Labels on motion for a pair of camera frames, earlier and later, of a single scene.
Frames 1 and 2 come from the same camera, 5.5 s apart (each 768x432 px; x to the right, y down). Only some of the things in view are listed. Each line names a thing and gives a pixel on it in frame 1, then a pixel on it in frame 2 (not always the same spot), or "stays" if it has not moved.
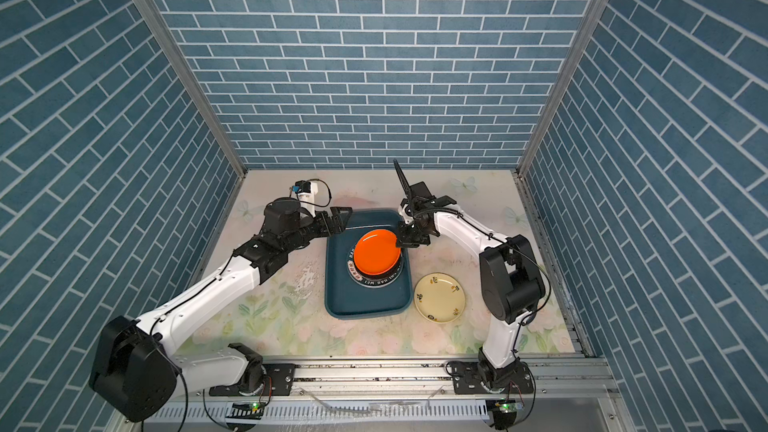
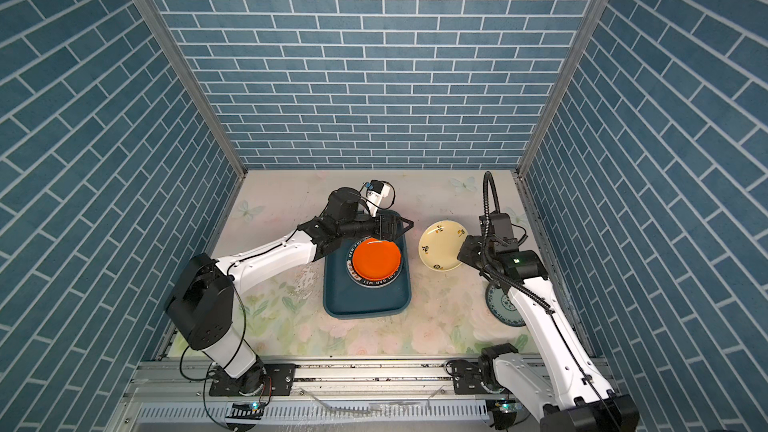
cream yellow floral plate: [439, 297] -> [440, 243]
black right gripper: [402, 240] -> [466, 251]
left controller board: [246, 410] stays
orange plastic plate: [376, 252] stays
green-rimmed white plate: [374, 281] stays
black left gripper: [336, 226] -> [389, 233]
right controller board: [506, 407] stays
